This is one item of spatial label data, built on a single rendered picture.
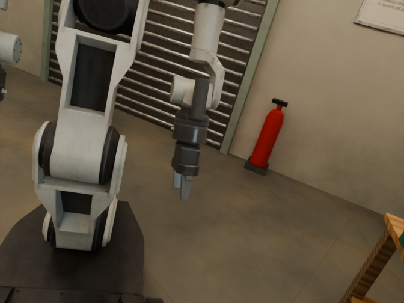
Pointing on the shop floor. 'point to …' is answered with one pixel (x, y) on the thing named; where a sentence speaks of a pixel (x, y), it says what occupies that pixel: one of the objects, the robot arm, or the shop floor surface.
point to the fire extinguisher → (266, 139)
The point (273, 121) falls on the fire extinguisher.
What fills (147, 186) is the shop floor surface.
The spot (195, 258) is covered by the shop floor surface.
